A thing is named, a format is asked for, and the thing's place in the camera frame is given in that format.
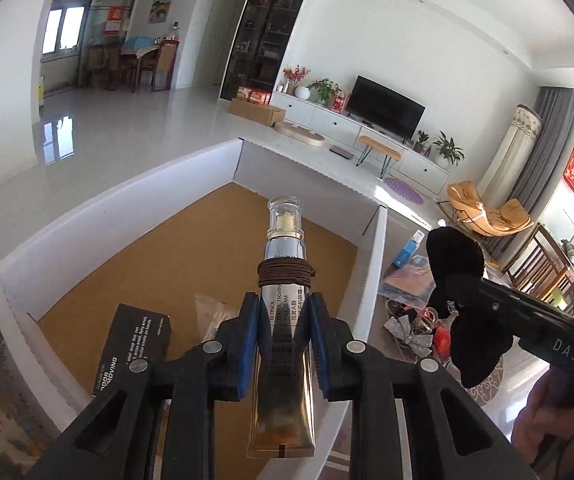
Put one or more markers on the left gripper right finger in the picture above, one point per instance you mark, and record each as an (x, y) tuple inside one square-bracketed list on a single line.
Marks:
[(406, 418)]

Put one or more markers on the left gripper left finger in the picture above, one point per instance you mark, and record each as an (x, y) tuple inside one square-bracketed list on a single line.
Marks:
[(172, 403)]

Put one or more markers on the red fabric pouch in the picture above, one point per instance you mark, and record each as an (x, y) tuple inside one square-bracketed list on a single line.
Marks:
[(442, 343)]

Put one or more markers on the silver gold cosmetic tube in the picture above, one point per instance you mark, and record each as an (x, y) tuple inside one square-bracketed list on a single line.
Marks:
[(282, 421)]

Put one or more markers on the black velvet scrunchie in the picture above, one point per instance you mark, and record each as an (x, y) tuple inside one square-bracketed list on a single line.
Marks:
[(477, 338)]

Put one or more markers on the person's right hand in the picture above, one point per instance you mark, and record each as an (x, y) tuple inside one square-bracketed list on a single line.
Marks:
[(536, 421)]

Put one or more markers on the black cosmetic box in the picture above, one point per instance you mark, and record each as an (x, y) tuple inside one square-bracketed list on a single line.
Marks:
[(134, 334)]

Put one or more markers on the wooden dining chair right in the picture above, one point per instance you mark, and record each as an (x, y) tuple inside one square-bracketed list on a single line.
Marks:
[(542, 270)]

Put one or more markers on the orange lounge chair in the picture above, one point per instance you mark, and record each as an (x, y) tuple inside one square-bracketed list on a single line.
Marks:
[(465, 211)]

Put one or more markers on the clear plastic packaged item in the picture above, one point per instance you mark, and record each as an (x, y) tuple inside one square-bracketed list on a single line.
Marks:
[(410, 285)]

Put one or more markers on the white open storage box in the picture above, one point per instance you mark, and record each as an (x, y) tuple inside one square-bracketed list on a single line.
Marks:
[(193, 226)]

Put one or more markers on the white standing air conditioner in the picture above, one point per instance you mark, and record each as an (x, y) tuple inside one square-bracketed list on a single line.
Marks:
[(502, 174)]

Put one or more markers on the blue product box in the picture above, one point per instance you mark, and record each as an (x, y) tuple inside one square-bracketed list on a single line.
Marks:
[(408, 250)]

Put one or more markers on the green potted plant right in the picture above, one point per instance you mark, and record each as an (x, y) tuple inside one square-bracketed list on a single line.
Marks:
[(447, 152)]

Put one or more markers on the green potted plant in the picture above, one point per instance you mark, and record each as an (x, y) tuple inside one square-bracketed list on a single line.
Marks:
[(325, 91), (447, 152)]

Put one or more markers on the purple round mat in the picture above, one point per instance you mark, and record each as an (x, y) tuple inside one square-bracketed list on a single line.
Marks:
[(404, 190)]

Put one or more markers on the wooden bench hairpin legs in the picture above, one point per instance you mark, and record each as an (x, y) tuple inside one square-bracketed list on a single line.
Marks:
[(389, 154)]

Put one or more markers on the cardboard box on floor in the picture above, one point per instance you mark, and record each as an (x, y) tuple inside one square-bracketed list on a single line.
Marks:
[(265, 115)]

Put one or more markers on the black television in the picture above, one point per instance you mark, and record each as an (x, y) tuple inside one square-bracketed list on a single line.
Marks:
[(384, 108)]

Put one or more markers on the far dining table set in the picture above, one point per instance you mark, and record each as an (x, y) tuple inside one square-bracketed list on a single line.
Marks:
[(129, 60)]

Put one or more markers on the green potted plant left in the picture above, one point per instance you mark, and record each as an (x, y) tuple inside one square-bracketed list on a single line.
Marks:
[(325, 91)]

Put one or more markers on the red flowers white vase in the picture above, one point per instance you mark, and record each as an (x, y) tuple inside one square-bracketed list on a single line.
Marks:
[(294, 76)]

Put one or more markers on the black glass display cabinet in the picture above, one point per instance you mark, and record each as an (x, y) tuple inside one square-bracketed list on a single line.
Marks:
[(260, 44)]

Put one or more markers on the wall painting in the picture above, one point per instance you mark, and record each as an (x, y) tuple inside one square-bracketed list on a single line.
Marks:
[(159, 11)]

